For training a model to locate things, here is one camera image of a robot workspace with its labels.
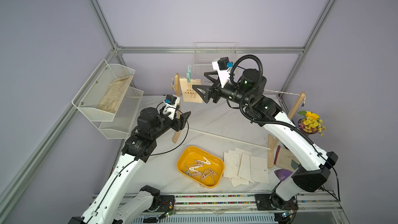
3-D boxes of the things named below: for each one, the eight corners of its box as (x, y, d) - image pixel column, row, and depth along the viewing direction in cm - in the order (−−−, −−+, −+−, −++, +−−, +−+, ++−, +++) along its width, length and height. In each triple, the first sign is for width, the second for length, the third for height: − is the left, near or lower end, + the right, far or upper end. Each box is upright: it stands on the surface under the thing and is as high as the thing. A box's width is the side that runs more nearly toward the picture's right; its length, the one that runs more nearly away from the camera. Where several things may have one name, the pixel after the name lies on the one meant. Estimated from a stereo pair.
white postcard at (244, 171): (237, 178, 83) (238, 177, 82) (239, 153, 92) (240, 152, 90) (250, 180, 82) (251, 179, 81) (250, 155, 91) (251, 154, 90)
